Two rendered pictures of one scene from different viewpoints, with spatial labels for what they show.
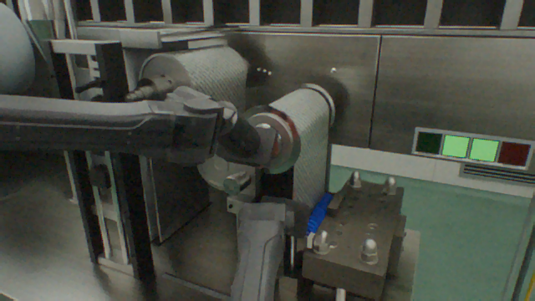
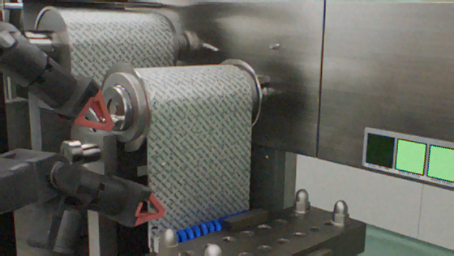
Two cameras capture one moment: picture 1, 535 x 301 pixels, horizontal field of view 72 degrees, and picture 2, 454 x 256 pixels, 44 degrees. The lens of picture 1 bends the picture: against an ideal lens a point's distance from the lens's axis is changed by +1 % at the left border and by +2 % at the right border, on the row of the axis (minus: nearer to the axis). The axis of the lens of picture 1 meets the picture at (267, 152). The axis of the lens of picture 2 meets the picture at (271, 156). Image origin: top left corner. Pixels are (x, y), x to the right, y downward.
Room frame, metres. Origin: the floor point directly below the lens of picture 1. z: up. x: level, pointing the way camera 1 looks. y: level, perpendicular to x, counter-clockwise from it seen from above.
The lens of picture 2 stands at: (-0.11, -0.51, 1.40)
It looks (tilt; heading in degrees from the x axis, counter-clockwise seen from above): 14 degrees down; 17
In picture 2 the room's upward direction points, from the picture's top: 2 degrees clockwise
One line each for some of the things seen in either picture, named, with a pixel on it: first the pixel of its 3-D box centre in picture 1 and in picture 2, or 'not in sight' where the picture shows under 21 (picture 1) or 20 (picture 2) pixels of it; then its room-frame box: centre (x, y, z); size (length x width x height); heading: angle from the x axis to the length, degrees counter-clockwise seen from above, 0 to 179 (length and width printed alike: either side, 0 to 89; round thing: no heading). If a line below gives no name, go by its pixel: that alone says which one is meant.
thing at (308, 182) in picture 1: (311, 183); (203, 182); (0.78, -0.10, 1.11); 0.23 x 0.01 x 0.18; 155
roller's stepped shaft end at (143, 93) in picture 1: (137, 96); not in sight; (0.72, 0.26, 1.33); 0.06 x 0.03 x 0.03; 155
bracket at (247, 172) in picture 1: (244, 229); (95, 219); (0.67, 0.05, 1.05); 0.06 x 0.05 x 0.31; 155
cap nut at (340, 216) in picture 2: (390, 184); (340, 211); (0.89, -0.34, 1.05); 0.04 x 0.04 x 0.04
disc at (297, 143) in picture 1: (267, 140); (124, 107); (0.70, 0.00, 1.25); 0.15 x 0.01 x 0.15; 65
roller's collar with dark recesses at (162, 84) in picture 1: (157, 90); (37, 47); (0.78, 0.24, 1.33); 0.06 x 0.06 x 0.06; 65
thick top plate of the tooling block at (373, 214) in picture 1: (360, 226); (264, 253); (0.77, -0.23, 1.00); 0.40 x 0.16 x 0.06; 155
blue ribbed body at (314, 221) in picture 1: (318, 216); (210, 229); (0.77, -0.12, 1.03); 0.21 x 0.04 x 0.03; 155
